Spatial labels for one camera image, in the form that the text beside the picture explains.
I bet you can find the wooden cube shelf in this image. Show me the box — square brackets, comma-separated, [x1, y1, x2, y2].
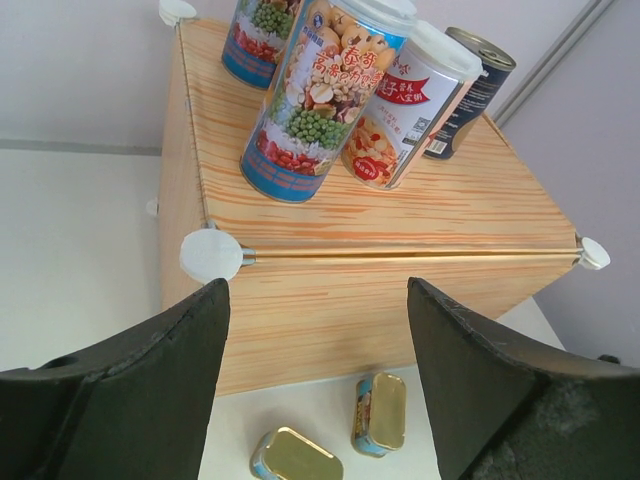
[158, 15, 607, 395]

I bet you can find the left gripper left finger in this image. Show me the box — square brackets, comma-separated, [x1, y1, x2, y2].
[1, 279, 231, 479]

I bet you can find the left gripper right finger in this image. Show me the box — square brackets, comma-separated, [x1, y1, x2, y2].
[407, 278, 639, 479]

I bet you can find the rectangular gold tin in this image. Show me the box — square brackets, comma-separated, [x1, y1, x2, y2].
[249, 426, 344, 480]
[351, 372, 407, 458]

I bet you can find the dark round tin can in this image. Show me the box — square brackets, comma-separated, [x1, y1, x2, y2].
[424, 26, 517, 160]

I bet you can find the tall can with spoon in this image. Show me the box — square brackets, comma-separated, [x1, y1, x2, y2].
[222, 0, 301, 89]

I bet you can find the white lid can colourful label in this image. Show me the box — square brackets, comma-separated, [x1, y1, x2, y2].
[240, 0, 417, 203]

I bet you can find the white lid can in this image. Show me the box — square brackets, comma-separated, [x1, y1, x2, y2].
[341, 20, 482, 190]

